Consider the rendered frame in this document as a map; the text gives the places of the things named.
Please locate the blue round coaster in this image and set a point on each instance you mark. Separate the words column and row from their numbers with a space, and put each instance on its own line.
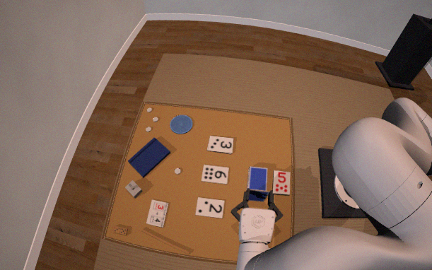
column 181, row 124

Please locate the orange card cloth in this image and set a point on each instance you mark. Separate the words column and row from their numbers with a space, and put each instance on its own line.
column 182, row 255
column 259, row 141

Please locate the blue playing card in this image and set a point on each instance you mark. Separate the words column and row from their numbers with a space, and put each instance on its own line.
column 258, row 178

